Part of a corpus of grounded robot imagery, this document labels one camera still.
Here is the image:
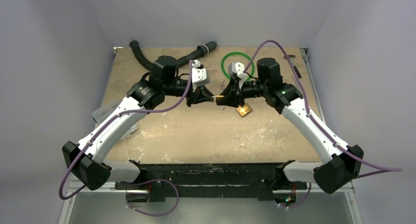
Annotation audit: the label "cable lock keys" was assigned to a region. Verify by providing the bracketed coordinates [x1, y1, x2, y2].
[220, 80, 225, 91]

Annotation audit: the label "large brass padlock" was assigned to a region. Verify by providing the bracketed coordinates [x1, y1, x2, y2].
[236, 103, 253, 117]

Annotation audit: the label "green cable lock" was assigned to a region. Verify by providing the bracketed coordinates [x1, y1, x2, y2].
[220, 51, 256, 82]

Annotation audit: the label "small brass padlock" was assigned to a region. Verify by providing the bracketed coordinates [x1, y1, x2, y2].
[212, 95, 224, 102]

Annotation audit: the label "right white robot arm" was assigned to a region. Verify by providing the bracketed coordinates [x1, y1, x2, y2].
[216, 57, 364, 194]

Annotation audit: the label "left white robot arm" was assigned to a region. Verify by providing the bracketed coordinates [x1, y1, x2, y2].
[61, 56, 209, 191]

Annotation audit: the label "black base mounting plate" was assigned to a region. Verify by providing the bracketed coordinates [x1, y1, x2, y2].
[81, 163, 336, 203]

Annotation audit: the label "clear plastic box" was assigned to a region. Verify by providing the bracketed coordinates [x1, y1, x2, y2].
[92, 99, 138, 142]

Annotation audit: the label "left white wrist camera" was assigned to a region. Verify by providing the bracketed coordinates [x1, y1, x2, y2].
[191, 65, 210, 88]

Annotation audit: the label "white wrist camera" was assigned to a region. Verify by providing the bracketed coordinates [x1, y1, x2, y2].
[228, 62, 249, 89]
[191, 65, 210, 88]

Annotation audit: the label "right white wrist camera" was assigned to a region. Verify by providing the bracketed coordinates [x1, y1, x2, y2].
[228, 62, 249, 89]

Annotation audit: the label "black corrugated drain hose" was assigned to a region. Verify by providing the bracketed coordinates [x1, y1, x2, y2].
[129, 40, 218, 72]

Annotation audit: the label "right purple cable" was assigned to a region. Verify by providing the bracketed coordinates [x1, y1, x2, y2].
[243, 39, 404, 210]

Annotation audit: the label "small black-handled hammer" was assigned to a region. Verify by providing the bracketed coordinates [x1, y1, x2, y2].
[284, 54, 302, 78]

